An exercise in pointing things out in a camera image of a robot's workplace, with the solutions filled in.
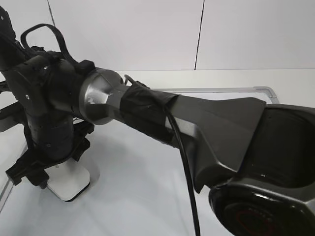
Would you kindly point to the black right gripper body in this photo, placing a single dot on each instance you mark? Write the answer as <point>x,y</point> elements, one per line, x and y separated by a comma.
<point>80,145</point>

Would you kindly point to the white rectangular board eraser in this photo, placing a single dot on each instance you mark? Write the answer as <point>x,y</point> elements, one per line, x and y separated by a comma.
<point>68,179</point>

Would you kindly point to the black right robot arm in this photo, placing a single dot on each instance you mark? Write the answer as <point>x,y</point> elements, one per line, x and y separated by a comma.
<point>257,159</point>

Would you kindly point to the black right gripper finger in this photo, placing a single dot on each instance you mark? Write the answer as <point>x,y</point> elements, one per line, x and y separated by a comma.
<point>20,169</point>
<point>38,179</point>

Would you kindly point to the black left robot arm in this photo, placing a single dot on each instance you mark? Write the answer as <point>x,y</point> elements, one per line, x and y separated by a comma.
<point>11,51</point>

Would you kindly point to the white board with grey frame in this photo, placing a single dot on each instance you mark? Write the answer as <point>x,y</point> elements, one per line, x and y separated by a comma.
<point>137,188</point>

